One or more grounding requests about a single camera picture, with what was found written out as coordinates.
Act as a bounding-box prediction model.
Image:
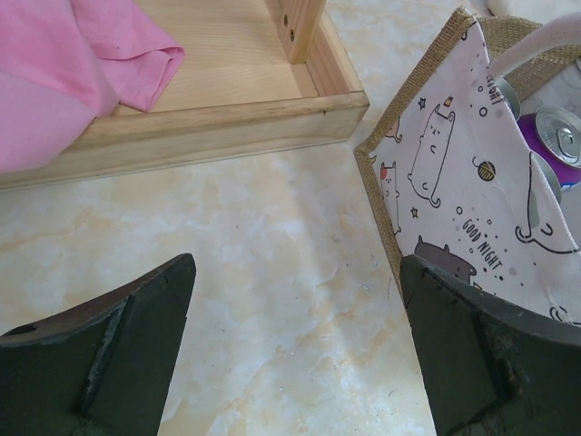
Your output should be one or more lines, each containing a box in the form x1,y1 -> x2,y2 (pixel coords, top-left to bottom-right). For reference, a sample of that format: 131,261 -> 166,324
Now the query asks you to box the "brown canvas bag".
356,8 -> 580,326

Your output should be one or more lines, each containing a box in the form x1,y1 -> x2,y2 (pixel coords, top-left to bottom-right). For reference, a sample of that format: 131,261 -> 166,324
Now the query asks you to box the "wooden clothes rack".
1,1 -> 369,189

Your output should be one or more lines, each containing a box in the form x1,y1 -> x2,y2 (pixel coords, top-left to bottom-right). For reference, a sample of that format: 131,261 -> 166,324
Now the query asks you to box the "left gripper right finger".
399,255 -> 580,435

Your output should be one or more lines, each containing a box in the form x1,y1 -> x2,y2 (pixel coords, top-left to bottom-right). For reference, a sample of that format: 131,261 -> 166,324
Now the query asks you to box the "purple soda can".
517,106 -> 580,190
496,78 -> 521,121

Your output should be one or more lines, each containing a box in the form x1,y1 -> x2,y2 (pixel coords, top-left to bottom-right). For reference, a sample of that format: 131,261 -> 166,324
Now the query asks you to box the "pink t-shirt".
1,1 -> 184,173

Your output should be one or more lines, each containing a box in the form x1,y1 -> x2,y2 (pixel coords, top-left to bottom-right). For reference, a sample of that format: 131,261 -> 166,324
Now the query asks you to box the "middle red soda can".
532,152 -> 562,203

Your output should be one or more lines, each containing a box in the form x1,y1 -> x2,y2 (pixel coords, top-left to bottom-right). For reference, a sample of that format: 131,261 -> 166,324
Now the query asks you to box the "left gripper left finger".
1,253 -> 196,435

